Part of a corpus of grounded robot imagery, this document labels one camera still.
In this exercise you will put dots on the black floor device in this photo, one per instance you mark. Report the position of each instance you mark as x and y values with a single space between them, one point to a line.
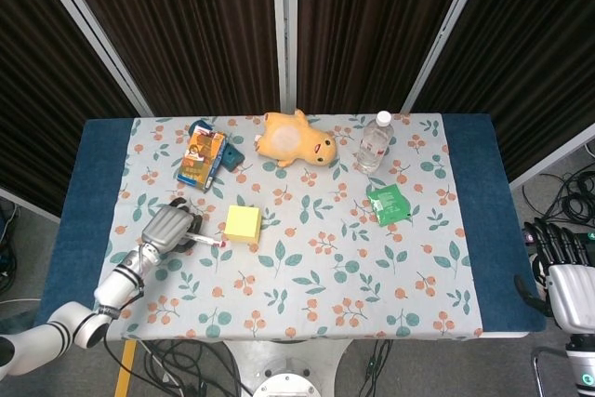
528 235

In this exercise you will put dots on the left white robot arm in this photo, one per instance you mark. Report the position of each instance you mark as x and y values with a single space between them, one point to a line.
114 287

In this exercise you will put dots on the yellow sticky note cube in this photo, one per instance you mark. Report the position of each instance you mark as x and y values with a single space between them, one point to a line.
241 222

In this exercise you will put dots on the dark teal case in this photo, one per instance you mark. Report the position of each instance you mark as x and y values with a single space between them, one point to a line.
234 159

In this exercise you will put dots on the floral print tablecloth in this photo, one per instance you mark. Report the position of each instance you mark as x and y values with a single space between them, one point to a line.
316 276

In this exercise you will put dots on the white partition base rail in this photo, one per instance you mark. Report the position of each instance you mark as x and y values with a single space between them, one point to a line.
28 204
553 157

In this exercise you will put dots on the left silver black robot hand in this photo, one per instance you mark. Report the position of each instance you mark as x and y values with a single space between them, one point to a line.
167 229

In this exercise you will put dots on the red capped white marker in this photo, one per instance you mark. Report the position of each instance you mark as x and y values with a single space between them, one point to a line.
209 241

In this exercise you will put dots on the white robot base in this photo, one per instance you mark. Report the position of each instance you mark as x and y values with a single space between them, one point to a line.
286 369

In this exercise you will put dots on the white partition post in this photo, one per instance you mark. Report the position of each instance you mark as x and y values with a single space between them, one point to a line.
444 30
284 30
88 30

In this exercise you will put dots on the blue felt table cover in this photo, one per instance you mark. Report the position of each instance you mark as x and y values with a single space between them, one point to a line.
483 211

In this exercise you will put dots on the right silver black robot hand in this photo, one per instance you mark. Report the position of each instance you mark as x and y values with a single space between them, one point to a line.
574 297

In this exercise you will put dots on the metal tube chair frame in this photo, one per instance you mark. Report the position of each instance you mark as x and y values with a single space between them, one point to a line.
537 369

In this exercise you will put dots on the yellow plush duck toy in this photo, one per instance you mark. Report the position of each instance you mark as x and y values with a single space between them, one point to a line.
288 139

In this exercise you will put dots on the clear plastic water bottle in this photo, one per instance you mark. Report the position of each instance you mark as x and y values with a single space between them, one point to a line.
372 146

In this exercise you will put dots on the green snack packet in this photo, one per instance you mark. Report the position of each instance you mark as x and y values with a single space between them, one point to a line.
388 204

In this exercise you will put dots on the orange blue drink carton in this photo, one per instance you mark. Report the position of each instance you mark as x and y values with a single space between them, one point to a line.
201 160

